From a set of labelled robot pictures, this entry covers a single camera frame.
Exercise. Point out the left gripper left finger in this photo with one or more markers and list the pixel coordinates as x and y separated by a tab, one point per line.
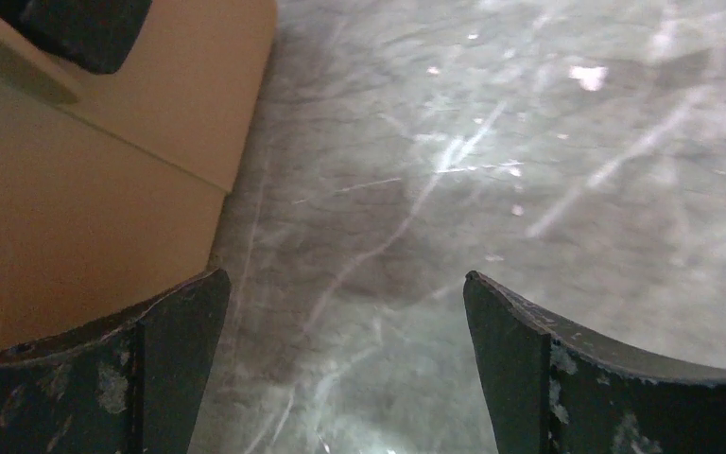
130	382

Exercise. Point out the tan tool case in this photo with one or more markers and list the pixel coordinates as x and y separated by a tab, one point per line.
111	186

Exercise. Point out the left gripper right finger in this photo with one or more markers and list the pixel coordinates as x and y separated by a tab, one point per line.
555	386

